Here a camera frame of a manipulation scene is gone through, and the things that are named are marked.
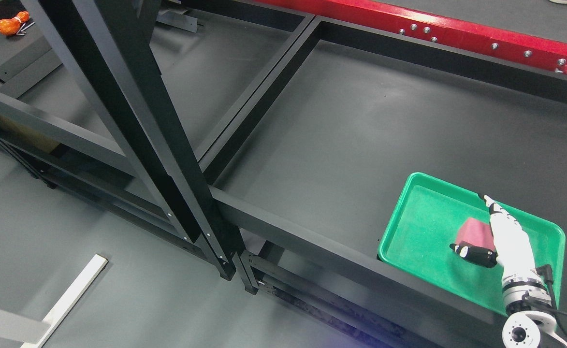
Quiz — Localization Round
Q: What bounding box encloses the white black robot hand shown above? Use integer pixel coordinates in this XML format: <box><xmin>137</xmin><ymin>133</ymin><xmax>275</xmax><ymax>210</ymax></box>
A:
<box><xmin>449</xmin><ymin>194</ymin><xmax>541</xmax><ymax>284</ymax></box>

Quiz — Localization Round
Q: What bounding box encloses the pink foam block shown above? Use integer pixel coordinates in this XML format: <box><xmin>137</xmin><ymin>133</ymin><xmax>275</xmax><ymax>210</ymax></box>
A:
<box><xmin>455</xmin><ymin>217</ymin><xmax>496</xmax><ymax>251</ymax></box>

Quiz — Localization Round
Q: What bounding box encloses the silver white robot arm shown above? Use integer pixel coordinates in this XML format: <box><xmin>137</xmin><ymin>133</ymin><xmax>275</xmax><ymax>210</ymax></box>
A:
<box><xmin>501</xmin><ymin>275</ymin><xmax>563</xmax><ymax>348</ymax></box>

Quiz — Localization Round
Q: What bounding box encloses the green plastic tray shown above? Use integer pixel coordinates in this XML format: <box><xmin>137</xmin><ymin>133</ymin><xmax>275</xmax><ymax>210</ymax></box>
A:
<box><xmin>377</xmin><ymin>172</ymin><xmax>566</xmax><ymax>316</ymax></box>

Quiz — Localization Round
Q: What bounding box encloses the black metal shelf right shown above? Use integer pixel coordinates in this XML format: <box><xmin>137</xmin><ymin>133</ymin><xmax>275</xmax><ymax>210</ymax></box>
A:
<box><xmin>203</xmin><ymin>14</ymin><xmax>567</xmax><ymax>348</ymax></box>

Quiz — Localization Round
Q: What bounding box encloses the black metal shelf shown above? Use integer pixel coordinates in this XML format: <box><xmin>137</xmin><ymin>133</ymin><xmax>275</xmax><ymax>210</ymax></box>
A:
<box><xmin>203</xmin><ymin>14</ymin><xmax>567</xmax><ymax>348</ymax></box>
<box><xmin>0</xmin><ymin>0</ymin><xmax>314</xmax><ymax>280</ymax></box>

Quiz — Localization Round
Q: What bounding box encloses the black metal shelf left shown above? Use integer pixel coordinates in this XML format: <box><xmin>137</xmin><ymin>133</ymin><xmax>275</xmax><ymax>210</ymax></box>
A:
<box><xmin>0</xmin><ymin>0</ymin><xmax>314</xmax><ymax>280</ymax></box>

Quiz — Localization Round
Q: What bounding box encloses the red metal beam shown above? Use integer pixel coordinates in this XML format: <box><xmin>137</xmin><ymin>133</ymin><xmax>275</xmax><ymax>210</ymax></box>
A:
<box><xmin>269</xmin><ymin>0</ymin><xmax>567</xmax><ymax>75</ymax></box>

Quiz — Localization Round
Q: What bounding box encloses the white table with leg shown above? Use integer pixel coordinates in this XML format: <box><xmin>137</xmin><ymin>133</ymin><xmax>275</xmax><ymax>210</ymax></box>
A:
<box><xmin>0</xmin><ymin>254</ymin><xmax>109</xmax><ymax>348</ymax></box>

